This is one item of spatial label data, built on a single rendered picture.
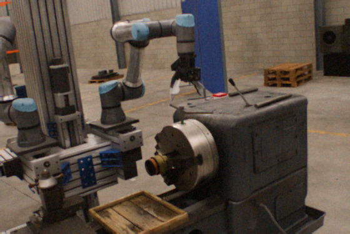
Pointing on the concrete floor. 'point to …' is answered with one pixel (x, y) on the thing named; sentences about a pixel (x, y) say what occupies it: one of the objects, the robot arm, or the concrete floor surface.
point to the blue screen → (208, 44)
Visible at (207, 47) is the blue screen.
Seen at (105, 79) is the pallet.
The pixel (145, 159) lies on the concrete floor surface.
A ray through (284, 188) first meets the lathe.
